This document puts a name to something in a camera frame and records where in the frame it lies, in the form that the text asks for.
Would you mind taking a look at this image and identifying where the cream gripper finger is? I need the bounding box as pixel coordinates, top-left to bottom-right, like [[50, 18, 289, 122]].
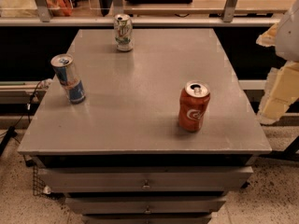
[[256, 23, 278, 47], [257, 62, 299, 124]]

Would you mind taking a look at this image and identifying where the white green 7up can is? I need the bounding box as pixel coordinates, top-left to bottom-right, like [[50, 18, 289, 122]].
[[114, 14, 133, 51]]

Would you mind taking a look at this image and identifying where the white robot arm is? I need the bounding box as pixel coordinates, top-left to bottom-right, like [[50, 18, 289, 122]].
[[256, 0, 299, 125]]

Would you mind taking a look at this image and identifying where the orange soda can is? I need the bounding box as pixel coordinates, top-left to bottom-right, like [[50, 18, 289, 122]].
[[178, 80, 210, 132]]

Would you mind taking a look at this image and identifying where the blue silver energy drink can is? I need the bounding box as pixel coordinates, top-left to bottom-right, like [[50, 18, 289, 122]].
[[50, 54, 85, 104]]

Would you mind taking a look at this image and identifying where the metal shelf rack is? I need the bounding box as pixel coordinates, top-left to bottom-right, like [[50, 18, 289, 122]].
[[0, 0, 296, 27]]

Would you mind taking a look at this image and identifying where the orange snack bag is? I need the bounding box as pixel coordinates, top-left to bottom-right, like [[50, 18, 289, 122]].
[[46, 0, 72, 17]]

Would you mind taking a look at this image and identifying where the black cable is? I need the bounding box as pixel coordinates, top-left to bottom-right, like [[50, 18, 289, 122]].
[[0, 79, 46, 157]]

